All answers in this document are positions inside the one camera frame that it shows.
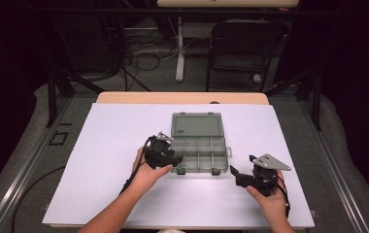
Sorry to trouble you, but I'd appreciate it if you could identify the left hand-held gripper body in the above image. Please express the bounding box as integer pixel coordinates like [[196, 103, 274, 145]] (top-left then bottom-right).
[[144, 131, 178, 170]]

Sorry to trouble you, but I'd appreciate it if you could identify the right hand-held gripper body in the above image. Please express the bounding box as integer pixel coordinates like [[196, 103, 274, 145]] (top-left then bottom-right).
[[235, 153, 292, 197]]

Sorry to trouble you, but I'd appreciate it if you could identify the transparent grey compartment box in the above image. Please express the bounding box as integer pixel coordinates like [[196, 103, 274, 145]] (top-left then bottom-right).
[[168, 111, 233, 177]]

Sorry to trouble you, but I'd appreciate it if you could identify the person's left hand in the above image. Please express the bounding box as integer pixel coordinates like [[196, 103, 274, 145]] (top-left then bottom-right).
[[130, 147, 174, 195]]

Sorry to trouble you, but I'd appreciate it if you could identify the person's right hand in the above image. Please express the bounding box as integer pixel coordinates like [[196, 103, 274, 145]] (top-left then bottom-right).
[[245, 170, 290, 225]]

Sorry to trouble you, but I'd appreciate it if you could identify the black folding chair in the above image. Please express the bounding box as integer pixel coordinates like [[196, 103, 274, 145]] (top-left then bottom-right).
[[206, 18, 284, 93]]

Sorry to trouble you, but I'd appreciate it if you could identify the white desk leg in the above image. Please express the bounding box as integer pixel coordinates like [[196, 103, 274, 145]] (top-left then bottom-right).
[[175, 17, 186, 83]]

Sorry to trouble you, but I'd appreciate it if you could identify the white desk crossbar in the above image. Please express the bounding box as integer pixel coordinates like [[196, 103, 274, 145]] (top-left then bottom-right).
[[123, 26, 159, 31]]

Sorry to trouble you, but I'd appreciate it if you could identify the right hand-held gripper black cable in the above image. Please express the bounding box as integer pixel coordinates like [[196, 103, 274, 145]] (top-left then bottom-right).
[[274, 174, 291, 218]]

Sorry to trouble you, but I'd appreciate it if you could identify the hand-held gripper black cable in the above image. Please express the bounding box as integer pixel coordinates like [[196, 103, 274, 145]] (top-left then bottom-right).
[[119, 135, 154, 195], [274, 174, 291, 218]]

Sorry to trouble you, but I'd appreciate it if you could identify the left hand-held gripper black cable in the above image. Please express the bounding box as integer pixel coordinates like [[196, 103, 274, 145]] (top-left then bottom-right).
[[119, 135, 154, 195]]

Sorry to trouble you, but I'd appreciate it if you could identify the aluminium floor rail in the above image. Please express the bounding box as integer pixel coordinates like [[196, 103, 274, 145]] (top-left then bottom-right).
[[297, 100, 369, 233], [0, 96, 74, 233]]

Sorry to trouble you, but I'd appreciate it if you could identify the black frame strut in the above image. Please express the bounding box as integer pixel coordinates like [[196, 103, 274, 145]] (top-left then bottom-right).
[[46, 68, 106, 129], [264, 69, 322, 132]]

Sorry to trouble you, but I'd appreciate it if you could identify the tangle of floor cables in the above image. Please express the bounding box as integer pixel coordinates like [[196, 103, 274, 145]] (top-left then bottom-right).
[[122, 32, 181, 73]]

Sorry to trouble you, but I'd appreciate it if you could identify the thick black cable bundle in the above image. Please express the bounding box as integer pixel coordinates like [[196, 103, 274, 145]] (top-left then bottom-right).
[[99, 14, 127, 82]]

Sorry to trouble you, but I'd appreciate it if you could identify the black floor cable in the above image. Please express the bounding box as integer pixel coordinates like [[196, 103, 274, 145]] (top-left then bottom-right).
[[11, 165, 66, 233]]

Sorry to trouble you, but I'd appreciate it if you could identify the black horizontal frame bar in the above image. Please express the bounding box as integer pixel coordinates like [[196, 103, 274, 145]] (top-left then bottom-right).
[[26, 7, 336, 16]]

